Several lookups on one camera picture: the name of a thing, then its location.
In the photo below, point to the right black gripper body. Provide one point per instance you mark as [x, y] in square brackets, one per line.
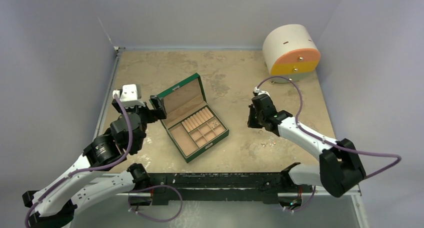
[258, 112]

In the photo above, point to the green jewelry box with lid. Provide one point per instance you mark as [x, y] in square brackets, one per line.
[183, 99]

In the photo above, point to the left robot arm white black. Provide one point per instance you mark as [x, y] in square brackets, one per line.
[56, 204]

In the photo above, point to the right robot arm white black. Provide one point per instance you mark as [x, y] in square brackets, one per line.
[339, 167]

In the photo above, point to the round drawer cabinet cream orange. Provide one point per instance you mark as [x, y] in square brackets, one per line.
[290, 51]

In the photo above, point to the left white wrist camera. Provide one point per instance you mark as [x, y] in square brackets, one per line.
[129, 95]

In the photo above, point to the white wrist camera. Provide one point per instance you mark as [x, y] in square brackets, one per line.
[129, 95]
[258, 92]

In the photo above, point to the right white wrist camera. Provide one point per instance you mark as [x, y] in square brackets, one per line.
[258, 92]

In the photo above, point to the aluminium frame rail left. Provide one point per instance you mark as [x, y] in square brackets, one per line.
[108, 93]

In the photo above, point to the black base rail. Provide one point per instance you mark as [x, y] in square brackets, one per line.
[266, 187]

